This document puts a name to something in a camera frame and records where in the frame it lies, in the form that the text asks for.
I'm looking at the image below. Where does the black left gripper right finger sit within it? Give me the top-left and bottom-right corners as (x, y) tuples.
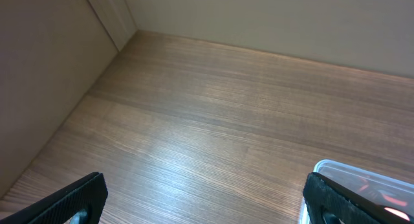
(303, 172), (413, 224)

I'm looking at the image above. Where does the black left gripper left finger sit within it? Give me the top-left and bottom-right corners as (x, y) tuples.
(1, 172), (108, 224)

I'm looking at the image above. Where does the clear plastic container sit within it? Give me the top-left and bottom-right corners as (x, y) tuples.
(298, 159), (413, 224)

